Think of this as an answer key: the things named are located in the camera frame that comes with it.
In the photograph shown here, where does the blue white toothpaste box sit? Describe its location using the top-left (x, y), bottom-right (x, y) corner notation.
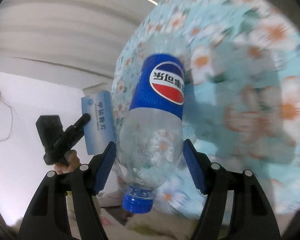
top-left (81, 90), bottom-right (116, 155)

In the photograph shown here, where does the clear Pepsi plastic bottle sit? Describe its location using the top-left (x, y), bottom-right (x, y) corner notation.
top-left (116, 35), bottom-right (190, 213)

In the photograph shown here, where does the person's left hand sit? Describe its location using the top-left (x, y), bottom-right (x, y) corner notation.
top-left (54, 150), bottom-right (81, 174)

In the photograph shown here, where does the white curtain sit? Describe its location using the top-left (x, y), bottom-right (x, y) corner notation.
top-left (0, 0), bottom-right (161, 88)

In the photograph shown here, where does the floral blue bed sheet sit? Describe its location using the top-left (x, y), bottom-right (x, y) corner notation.
top-left (112, 0), bottom-right (300, 215)

